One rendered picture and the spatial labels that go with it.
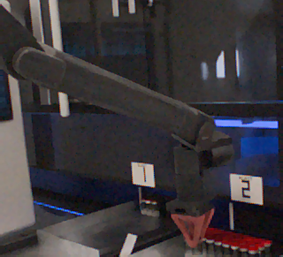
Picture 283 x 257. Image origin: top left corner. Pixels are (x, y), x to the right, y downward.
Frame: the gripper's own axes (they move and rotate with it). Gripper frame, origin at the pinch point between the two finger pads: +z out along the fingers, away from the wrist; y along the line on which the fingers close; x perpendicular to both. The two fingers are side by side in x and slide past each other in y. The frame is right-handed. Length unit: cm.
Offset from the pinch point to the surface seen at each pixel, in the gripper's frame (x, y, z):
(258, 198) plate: -8.8, 13.7, -5.9
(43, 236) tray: 43.2, -0.3, 3.3
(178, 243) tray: 9.0, 7.8, 4.2
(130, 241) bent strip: 15.7, -1.2, 1.3
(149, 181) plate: 24.9, 22.0, -6.2
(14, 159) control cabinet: 79, 25, -11
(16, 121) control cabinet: 79, 28, -23
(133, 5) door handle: 21, 16, -51
